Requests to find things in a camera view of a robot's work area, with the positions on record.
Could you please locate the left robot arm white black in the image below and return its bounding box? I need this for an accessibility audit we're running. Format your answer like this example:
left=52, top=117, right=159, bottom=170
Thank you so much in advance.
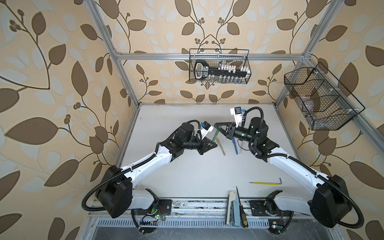
left=81, top=120, right=217, bottom=234

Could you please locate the black socket set rail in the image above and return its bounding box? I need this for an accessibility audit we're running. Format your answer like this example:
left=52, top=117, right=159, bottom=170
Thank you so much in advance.
left=191, top=60, right=252, bottom=80

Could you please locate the black screwdriver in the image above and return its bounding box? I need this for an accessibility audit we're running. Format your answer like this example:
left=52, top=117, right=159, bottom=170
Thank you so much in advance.
left=236, top=188, right=249, bottom=229

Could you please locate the aluminium front rail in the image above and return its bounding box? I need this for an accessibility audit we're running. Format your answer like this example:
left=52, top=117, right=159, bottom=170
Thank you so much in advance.
left=86, top=197, right=319, bottom=229

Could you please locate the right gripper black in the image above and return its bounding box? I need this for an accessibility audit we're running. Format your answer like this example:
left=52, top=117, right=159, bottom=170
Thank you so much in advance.
left=214, top=122, right=257, bottom=146

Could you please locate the beige blue utility tool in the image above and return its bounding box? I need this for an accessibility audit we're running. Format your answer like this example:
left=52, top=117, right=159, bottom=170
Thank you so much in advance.
left=225, top=191, right=242, bottom=227

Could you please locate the blue pen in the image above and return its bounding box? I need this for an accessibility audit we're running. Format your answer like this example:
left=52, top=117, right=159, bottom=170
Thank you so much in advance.
left=232, top=138, right=239, bottom=155

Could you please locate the green pen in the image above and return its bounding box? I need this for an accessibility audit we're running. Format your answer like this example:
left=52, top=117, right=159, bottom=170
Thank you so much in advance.
left=213, top=131, right=219, bottom=142

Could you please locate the right wire basket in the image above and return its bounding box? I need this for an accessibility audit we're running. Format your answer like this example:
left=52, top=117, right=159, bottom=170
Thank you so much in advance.
left=284, top=62, right=366, bottom=131

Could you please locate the wire basket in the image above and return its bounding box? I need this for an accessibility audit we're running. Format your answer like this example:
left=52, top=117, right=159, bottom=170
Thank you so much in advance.
left=189, top=48, right=252, bottom=85
left=284, top=62, right=366, bottom=131

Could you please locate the back wire basket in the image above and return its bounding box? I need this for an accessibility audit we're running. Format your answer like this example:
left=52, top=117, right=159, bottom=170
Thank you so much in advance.
left=189, top=48, right=252, bottom=85

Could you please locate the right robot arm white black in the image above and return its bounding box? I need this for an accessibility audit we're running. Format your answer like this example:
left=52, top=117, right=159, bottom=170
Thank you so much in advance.
left=214, top=107, right=365, bottom=229

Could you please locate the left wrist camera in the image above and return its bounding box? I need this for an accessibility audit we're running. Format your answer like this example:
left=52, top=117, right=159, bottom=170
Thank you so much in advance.
left=200, top=121, right=214, bottom=139

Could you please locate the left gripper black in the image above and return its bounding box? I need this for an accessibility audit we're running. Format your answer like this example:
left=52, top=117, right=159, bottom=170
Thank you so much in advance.
left=181, top=134, right=217, bottom=154

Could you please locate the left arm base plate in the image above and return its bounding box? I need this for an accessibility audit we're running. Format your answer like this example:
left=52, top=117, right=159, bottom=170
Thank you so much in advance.
left=133, top=199, right=173, bottom=216

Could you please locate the beige pen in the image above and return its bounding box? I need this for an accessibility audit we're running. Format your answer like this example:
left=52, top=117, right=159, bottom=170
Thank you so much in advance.
left=216, top=137, right=226, bottom=156

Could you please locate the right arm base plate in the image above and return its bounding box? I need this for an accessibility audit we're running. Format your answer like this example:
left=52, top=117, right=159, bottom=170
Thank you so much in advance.
left=250, top=200, right=282, bottom=217

